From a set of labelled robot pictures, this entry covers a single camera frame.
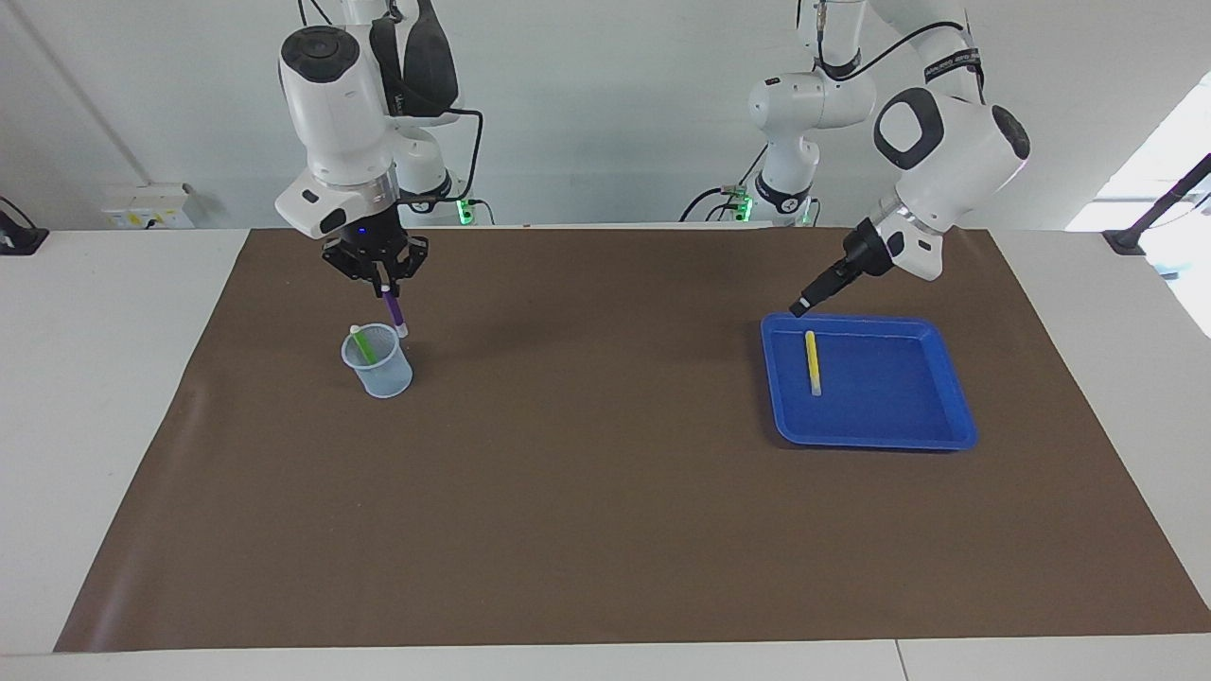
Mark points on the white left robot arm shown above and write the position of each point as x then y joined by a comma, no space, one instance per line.
956,151

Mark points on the translucent plastic cup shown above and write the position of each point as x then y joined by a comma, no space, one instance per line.
383,378

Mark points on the blue plastic tray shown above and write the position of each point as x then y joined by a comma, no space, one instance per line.
880,397

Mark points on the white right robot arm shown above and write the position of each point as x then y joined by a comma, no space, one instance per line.
341,113

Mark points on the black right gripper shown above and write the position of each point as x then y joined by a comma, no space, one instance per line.
374,244

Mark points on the black clamp stand pole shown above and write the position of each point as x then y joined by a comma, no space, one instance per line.
1159,208

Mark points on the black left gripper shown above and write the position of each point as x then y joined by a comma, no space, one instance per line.
870,248

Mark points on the black table clamp mount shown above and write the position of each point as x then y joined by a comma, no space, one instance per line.
19,238

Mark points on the white wall socket box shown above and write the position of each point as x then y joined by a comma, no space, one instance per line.
147,206

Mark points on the yellow highlighter pen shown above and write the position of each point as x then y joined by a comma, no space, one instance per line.
812,364

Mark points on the green highlighter pen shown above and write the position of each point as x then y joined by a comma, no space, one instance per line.
363,346

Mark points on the brown table mat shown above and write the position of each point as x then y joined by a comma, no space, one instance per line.
605,492

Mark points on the purple highlighter pen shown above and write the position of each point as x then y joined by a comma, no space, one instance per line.
394,312

